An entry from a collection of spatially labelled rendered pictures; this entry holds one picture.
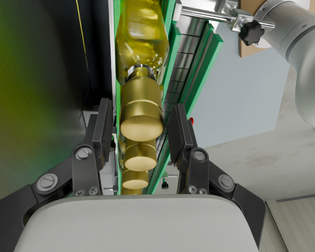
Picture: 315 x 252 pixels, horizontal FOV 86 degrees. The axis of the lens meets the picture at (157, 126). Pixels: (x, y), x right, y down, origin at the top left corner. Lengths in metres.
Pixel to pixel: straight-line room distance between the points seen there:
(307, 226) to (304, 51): 7.20
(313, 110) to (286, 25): 0.27
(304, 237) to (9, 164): 7.53
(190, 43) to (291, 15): 0.38
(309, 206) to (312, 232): 0.75
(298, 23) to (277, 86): 0.46
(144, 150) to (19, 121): 0.13
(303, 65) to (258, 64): 0.35
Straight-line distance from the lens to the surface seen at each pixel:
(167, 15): 0.29
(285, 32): 0.68
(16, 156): 0.22
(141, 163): 0.18
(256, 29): 0.29
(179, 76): 0.45
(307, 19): 0.68
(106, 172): 0.90
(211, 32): 0.37
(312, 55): 0.60
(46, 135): 0.27
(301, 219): 7.64
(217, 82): 0.90
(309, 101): 0.56
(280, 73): 1.03
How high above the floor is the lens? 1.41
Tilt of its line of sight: 39 degrees down
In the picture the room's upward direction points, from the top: 175 degrees clockwise
